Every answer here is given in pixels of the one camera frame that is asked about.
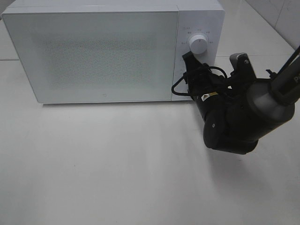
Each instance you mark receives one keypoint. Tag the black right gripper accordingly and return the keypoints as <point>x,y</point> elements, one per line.
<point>210,86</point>

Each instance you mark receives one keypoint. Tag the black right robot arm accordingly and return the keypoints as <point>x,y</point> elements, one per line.
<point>240,109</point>

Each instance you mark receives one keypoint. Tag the white microwave door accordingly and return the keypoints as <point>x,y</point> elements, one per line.
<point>96,57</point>

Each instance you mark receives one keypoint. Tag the white microwave oven body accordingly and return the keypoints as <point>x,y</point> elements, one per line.
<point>194,17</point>

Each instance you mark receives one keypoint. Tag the white upper power knob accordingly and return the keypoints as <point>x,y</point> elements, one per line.
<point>198,44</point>

